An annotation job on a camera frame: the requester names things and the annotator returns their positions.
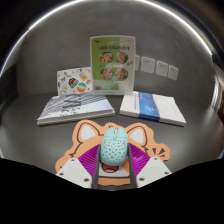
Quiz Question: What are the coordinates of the orange corgi-shaped mouse pad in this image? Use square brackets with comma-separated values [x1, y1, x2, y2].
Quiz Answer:
[54, 119, 171, 188]

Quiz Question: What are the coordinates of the white book with blue band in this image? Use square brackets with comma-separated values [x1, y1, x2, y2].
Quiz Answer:
[119, 90, 187, 127]

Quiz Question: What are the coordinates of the green menu sign stand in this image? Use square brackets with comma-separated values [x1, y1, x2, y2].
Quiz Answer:
[89, 34, 137, 96]

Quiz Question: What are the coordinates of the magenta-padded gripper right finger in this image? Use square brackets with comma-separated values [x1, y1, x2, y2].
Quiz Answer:
[126, 143, 173, 188]

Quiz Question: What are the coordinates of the grey striped book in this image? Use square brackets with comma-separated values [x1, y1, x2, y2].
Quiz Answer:
[36, 92, 116, 127]

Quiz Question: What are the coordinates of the black-framed glass partition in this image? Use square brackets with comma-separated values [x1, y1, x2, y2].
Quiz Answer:
[210, 63, 224, 125]

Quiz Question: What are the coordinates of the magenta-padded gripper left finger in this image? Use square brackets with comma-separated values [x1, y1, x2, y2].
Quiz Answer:
[55, 143, 103, 189]

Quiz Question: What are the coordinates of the white ceiling light strip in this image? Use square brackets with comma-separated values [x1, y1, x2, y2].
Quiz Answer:
[0, 0, 214, 78]

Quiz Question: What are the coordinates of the mint green computer mouse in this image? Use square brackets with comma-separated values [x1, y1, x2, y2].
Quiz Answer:
[99, 125, 130, 167]

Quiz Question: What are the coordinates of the white sticker-print card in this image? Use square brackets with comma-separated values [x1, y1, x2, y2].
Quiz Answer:
[56, 66, 94, 98]

